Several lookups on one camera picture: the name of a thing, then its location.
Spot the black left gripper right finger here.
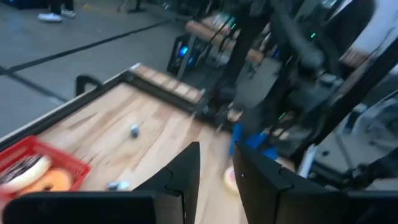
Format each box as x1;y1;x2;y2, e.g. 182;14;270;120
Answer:
233;144;346;224

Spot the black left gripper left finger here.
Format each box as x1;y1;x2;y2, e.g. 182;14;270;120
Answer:
133;141;201;224

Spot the pink icing toy donut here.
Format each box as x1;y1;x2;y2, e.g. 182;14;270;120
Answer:
223;166;241;194

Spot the white bottle maroon cap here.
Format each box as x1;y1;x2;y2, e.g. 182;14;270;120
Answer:
106;180;131;192

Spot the chocolate icing toy donut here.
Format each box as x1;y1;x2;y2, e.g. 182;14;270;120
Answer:
0;154;53;194

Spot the blue cloth object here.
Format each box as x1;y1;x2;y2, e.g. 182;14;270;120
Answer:
229;122;280;161

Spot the wooden plank shelf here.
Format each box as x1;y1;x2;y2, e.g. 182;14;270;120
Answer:
129;63;205;105

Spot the red plastic mesh basket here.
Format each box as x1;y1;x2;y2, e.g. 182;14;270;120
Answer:
0;134;91;202

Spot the black computer tower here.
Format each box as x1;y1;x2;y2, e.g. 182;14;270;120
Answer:
166;33;200;77

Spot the light wooden beam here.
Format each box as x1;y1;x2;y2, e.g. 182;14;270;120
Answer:
185;20;265;65

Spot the person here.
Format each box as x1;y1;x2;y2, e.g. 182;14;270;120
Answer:
37;0;77;23

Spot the black rig frame post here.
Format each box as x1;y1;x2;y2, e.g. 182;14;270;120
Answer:
290;39;398;162

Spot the black curved bracket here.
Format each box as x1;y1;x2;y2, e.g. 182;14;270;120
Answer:
75;73;103;97

